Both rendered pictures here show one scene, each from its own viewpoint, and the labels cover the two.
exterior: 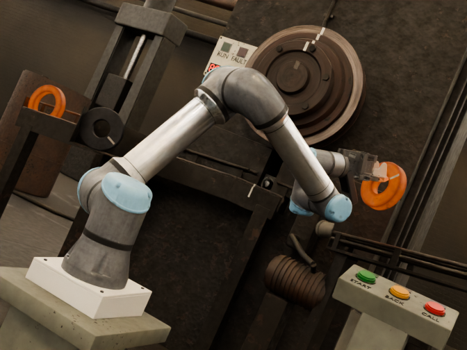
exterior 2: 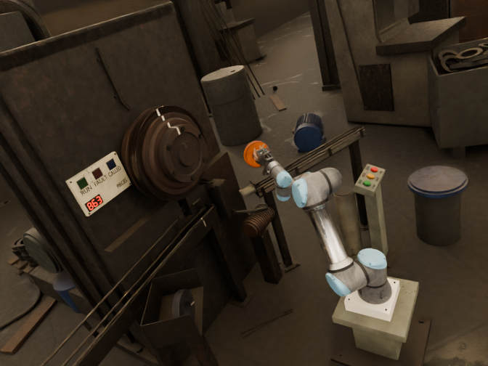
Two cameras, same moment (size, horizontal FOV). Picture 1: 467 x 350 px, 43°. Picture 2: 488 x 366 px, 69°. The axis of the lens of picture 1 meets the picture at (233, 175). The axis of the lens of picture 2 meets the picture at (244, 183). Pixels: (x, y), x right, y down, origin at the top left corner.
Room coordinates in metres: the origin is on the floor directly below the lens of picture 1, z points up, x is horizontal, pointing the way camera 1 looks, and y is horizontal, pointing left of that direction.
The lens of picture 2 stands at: (1.39, 1.44, 1.72)
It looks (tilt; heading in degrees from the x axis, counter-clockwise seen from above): 28 degrees down; 287
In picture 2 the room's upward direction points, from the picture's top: 18 degrees counter-clockwise
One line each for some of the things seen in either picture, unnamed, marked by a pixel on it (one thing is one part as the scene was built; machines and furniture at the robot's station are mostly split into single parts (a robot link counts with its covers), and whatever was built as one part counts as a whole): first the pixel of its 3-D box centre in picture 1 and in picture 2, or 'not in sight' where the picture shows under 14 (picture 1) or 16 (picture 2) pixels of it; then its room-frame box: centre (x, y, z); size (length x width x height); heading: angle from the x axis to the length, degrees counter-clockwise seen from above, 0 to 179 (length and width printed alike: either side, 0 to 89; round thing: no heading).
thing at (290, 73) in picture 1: (293, 78); (184, 153); (2.09, -0.06, 1.11); 0.28 x 0.06 x 0.28; 66
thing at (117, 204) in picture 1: (119, 206); (371, 266); (1.33, 0.21, 0.52); 0.13 x 0.12 x 0.14; 29
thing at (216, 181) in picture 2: (310, 219); (221, 198); (2.09, -0.32, 0.68); 0.11 x 0.08 x 0.24; 156
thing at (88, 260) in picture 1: (101, 255); (373, 283); (1.33, 0.20, 0.40); 0.15 x 0.15 x 0.10
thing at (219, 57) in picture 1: (238, 64); (101, 183); (2.42, 0.17, 1.15); 0.26 x 0.02 x 0.18; 66
